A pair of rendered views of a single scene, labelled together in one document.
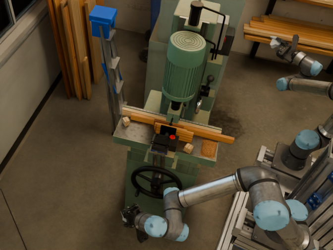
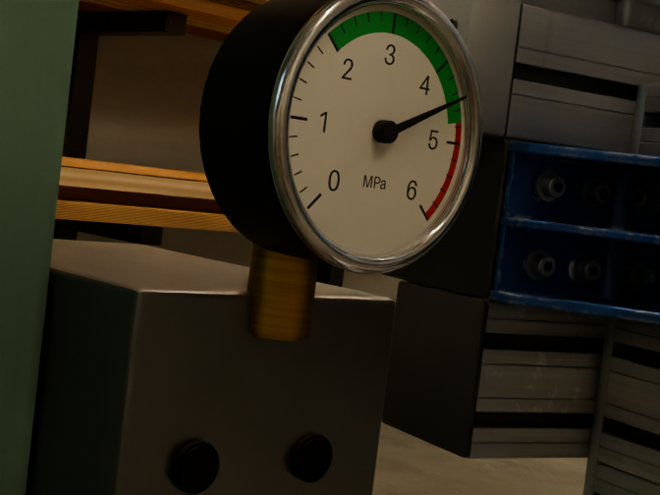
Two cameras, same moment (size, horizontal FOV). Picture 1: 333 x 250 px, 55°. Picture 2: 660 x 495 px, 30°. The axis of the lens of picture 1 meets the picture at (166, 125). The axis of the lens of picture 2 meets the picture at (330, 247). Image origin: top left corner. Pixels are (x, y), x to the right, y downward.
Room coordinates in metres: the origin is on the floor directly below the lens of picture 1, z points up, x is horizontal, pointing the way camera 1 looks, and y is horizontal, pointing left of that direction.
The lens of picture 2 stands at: (0.86, -0.07, 0.65)
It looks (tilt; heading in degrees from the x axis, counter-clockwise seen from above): 3 degrees down; 313
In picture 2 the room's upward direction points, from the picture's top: 7 degrees clockwise
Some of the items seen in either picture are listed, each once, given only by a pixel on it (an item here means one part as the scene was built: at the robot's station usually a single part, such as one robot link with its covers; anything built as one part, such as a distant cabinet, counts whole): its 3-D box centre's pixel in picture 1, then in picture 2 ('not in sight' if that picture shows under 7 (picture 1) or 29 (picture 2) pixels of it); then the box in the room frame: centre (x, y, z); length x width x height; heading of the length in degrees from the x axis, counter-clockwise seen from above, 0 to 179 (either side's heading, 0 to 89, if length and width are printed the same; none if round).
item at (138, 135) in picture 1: (165, 144); not in sight; (1.18, -0.01, 0.87); 0.61 x 0.30 x 0.06; 85
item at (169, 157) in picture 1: (162, 150); not in sight; (1.09, -0.01, 0.92); 0.15 x 0.13 x 0.09; 85
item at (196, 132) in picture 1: (181, 128); not in sight; (1.28, -0.09, 0.92); 0.62 x 0.02 x 0.04; 85
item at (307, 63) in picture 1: (310, 66); not in sight; (1.59, -0.75, 1.29); 0.11 x 0.08 x 0.09; 46
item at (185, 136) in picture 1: (174, 133); not in sight; (1.21, -0.05, 0.94); 0.21 x 0.01 x 0.08; 85
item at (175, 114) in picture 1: (175, 110); not in sight; (1.30, -0.03, 1.03); 0.14 x 0.07 x 0.09; 175
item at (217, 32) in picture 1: (219, 31); not in sight; (1.59, -0.20, 1.40); 0.10 x 0.06 x 0.16; 175
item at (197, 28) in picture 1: (194, 20); not in sight; (1.42, -0.04, 1.54); 0.08 x 0.08 x 0.17; 85
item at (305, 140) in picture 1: (305, 143); not in sight; (1.27, -0.81, 0.98); 0.13 x 0.12 x 0.14; 123
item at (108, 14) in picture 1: (111, 78); not in sight; (2.01, 0.51, 0.58); 0.27 x 0.25 x 1.16; 88
